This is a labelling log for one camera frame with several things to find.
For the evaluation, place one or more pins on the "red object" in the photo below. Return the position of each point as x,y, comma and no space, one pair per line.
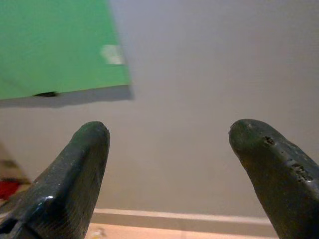
8,189

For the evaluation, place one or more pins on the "green wall board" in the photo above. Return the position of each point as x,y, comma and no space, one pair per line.
54,47

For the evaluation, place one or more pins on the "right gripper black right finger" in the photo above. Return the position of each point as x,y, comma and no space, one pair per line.
284,186

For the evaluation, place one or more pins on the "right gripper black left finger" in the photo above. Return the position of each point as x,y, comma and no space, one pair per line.
67,189

